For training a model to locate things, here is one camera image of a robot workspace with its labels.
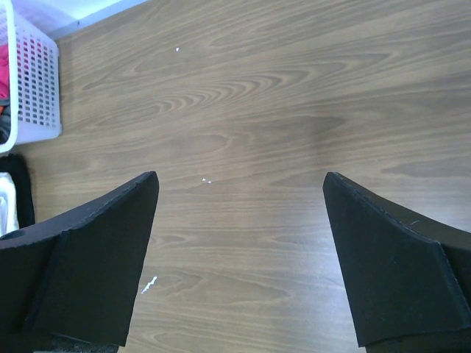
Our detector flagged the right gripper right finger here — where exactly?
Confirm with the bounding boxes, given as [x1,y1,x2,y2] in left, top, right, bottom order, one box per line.
[322,172,470,348]

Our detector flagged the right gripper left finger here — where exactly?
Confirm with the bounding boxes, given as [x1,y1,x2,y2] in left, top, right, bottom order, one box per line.
[1,171,159,348]

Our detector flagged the white Coca-Cola t-shirt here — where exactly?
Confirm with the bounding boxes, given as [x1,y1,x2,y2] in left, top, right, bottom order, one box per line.
[0,172,19,237]

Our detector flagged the black folded t-shirt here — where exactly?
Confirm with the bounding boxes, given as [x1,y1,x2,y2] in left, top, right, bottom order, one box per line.
[1,154,35,228]

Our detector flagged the white plastic basket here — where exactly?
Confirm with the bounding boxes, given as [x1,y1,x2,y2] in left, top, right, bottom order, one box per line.
[1,1,62,153]

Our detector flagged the grey t-shirt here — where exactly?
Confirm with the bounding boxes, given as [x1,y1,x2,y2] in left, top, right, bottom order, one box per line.
[0,108,11,144]

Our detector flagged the pink t-shirt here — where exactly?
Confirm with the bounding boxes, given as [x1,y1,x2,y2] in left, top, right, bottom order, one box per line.
[0,45,10,99]

